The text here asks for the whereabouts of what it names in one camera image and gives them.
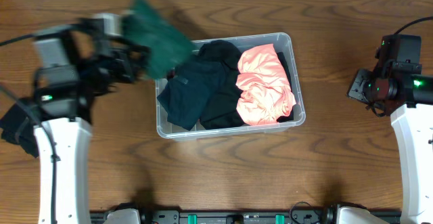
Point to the dark navy cloth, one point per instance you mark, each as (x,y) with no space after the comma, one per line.
(187,93)

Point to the black garment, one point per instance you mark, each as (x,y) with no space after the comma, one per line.
(220,112)

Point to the pink shirt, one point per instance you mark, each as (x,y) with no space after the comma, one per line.
(266,91)

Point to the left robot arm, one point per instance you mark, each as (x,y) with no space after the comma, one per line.
(79,63)

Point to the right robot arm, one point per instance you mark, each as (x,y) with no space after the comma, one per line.
(410,115)

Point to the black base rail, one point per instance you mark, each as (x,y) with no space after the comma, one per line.
(301,212)

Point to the dark green shirt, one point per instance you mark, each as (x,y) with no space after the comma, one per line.
(166,46)

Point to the black cloth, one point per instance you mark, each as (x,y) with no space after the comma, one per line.
(18,130)

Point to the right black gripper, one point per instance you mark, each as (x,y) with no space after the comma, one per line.
(358,88)

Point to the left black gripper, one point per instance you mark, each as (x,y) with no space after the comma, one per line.
(126,61)

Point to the clear plastic storage bin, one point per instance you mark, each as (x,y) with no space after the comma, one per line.
(282,43)

